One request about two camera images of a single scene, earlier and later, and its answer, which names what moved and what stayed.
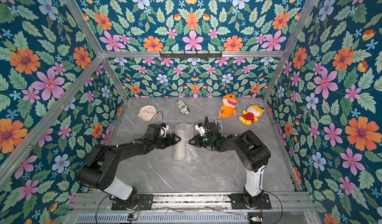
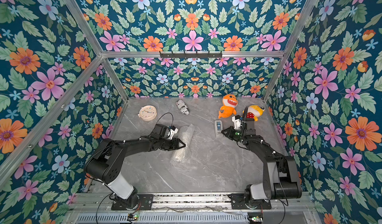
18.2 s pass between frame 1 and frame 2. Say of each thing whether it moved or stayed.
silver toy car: stayed
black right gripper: moved
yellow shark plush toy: stayed
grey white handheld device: stayed
